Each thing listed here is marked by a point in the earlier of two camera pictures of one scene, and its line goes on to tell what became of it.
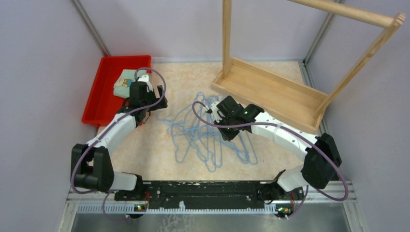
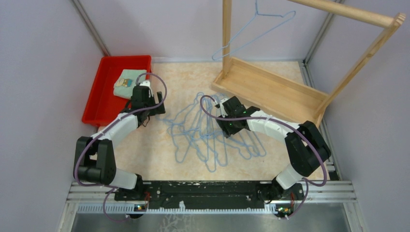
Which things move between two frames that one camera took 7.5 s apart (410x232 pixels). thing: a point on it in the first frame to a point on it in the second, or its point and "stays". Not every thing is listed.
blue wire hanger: x=242 y=155 to x=245 y=25
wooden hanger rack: x=300 y=105 stays
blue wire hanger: x=210 y=150 to x=246 y=152
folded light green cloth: x=122 y=86 stays
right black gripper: x=228 y=136 stays
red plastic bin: x=102 y=105 stays
